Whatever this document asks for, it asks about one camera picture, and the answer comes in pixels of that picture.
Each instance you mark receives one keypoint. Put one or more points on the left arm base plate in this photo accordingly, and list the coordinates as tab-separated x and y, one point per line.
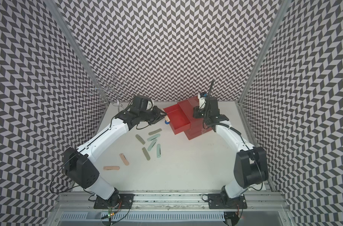
113	201

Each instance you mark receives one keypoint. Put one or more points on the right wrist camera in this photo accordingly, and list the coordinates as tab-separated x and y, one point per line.
202	99

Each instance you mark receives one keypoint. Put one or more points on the olive knife lower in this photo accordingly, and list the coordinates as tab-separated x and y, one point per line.
146	154

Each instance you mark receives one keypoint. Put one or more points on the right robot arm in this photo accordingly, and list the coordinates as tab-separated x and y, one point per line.
250	167

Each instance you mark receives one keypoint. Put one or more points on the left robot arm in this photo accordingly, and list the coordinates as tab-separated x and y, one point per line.
79	162

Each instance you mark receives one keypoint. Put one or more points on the mint knife right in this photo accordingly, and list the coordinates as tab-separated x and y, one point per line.
158	150

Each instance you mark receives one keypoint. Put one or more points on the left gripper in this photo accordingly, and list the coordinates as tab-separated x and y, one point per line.
158	116

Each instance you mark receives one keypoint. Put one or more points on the mint knife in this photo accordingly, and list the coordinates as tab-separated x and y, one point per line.
153	142
158	150
153	137

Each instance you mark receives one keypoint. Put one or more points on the mint knife upper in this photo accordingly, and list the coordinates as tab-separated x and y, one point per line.
153	137

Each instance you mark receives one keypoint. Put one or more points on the wire mug tree stand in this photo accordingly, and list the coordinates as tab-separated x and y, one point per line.
110	93

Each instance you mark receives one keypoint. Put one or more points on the red drawer cabinet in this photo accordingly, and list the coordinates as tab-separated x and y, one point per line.
191	126

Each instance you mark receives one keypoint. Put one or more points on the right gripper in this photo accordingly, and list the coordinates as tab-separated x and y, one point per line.
196	110

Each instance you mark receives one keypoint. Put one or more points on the olive knife left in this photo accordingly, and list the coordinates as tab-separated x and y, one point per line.
140	139

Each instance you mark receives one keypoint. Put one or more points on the red top drawer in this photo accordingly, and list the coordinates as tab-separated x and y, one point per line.
179	122

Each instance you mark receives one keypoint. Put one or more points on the aluminium front rail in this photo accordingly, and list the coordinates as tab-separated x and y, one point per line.
175	201

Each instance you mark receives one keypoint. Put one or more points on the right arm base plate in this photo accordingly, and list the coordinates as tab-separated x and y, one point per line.
222	201

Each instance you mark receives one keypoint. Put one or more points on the mint knife middle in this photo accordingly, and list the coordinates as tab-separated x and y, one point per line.
153	142

